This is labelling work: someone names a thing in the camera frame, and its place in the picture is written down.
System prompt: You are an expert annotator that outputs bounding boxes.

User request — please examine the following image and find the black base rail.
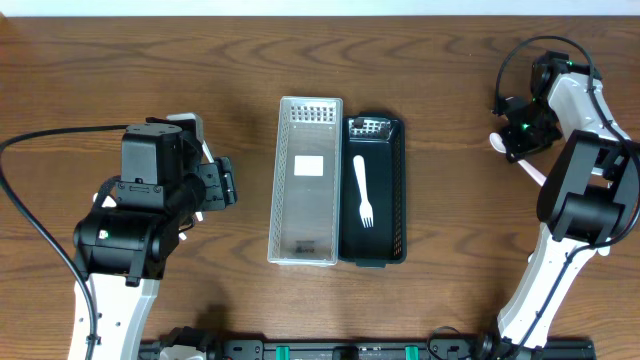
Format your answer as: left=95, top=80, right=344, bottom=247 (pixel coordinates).
left=137, top=325, right=597, bottom=360

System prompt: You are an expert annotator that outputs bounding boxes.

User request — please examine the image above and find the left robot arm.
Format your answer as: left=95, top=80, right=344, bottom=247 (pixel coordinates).
left=69, top=113, right=237, bottom=359

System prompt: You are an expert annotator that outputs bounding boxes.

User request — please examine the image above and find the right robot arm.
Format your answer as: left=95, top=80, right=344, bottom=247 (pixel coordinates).
left=490, top=51, right=639, bottom=356

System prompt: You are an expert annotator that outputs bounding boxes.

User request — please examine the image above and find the black plastic basket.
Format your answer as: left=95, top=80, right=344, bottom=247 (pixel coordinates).
left=338, top=112, right=407, bottom=268

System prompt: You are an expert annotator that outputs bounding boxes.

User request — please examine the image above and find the clear plastic basket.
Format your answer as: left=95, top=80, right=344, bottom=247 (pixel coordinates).
left=267, top=96, right=343, bottom=267

